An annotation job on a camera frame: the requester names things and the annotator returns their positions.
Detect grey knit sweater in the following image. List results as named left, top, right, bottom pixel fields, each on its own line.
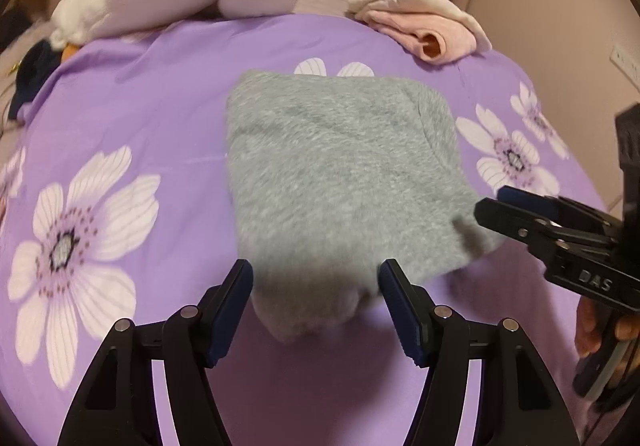
left=227, top=72, right=502, bottom=342

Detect folded pink white clothes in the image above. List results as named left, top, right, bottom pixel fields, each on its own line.
left=347, top=0, right=492, bottom=65

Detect person's right hand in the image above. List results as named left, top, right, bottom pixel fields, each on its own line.
left=574, top=297, right=640, bottom=358

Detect purple floral bed sheet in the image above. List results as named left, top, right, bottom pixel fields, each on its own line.
left=1, top=15, right=600, bottom=445

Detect dark navy garment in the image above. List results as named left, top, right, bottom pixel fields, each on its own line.
left=8, top=39, right=63, bottom=121

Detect black camera box green light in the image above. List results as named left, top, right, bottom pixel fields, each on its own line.
left=615, top=104, right=640, bottom=227

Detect white wall power strip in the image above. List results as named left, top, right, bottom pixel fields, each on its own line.
left=610, top=43, right=640, bottom=90

